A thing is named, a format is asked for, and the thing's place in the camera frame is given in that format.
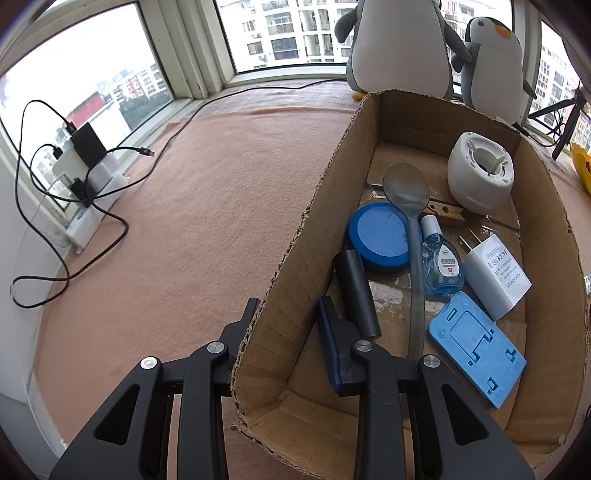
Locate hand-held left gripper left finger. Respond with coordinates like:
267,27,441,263
48,298,262,480

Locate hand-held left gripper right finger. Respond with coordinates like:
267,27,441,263
317,295,536,480

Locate brown cardboard box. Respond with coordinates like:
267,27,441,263
231,90,591,469

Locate black cylinder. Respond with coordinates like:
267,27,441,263
334,249,382,340

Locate blue round case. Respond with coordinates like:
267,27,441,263
348,203,411,273

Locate clear blue eye drop bottle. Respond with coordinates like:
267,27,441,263
419,215,465,296

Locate blue phone stand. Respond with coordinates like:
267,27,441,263
428,292,527,410

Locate grey metal spoon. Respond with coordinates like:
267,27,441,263
383,162,432,361

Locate wooden clothespin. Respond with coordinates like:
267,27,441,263
427,198,466,228

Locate white charger adapter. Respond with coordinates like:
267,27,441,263
458,229,533,322

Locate white plug-in heater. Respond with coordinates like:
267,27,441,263
447,131,515,214

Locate pink towel mat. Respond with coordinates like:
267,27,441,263
34,108,591,480

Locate white charger blocks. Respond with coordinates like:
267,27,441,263
88,154,127,197

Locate white power strip with chargers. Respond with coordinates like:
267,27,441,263
16,99,155,204

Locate white power bank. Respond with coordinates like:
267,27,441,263
52,150,86,178

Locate black power adapter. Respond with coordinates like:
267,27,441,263
69,122,108,168

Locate yellow leaf-shaped bowl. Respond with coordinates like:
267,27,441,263
570,142,591,197

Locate large penguin plush toy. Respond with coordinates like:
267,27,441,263
335,0,474,102

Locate small penguin plush toy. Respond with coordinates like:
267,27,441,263
451,17,537,127

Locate black tripod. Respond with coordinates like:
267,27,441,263
529,88,587,160

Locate long black cable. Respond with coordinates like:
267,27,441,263
10,78,347,309

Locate white window frame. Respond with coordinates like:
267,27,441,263
0,0,591,153

